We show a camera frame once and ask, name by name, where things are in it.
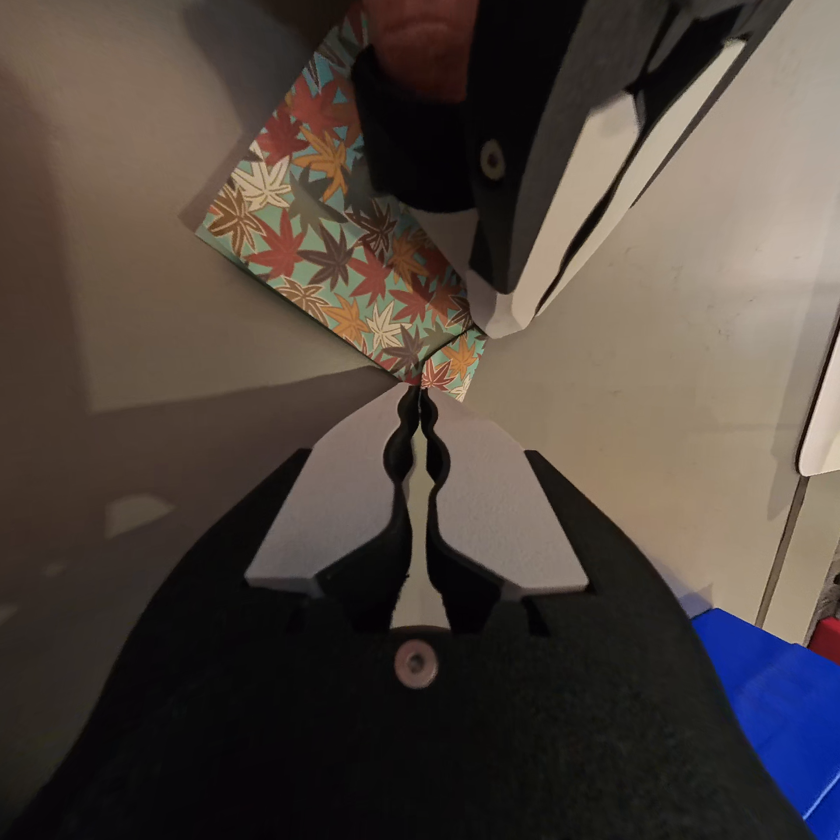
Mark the leaf-patterned origami paper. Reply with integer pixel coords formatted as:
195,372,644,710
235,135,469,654
196,3,490,403

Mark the white rounded panel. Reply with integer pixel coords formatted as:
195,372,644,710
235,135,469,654
797,322,840,478

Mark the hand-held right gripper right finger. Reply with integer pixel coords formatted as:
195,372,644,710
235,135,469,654
420,391,590,635

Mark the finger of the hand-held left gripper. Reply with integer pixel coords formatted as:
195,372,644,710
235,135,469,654
469,91,643,340
534,38,749,317

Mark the blue plastic box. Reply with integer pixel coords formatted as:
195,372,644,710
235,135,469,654
689,607,840,840

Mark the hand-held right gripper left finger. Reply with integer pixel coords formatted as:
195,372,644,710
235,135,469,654
244,384,421,635

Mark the person's left hand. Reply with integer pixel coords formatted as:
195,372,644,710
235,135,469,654
378,0,477,103

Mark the red object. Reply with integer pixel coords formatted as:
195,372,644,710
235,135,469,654
809,613,840,665

